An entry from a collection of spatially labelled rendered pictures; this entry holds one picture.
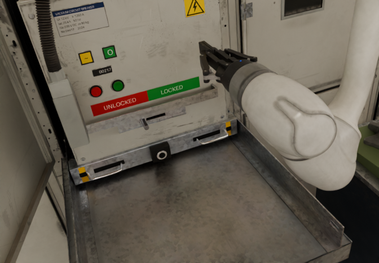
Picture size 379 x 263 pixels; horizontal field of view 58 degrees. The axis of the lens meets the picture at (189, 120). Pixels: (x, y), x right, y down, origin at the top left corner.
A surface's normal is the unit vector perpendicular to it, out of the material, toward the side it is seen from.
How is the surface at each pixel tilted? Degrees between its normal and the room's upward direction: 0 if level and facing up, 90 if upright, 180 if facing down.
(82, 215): 0
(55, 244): 90
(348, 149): 75
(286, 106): 33
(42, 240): 90
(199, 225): 0
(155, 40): 90
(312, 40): 90
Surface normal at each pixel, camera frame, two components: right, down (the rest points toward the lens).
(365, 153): -0.10, -0.88
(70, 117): 0.35, 0.47
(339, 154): 0.56, 0.16
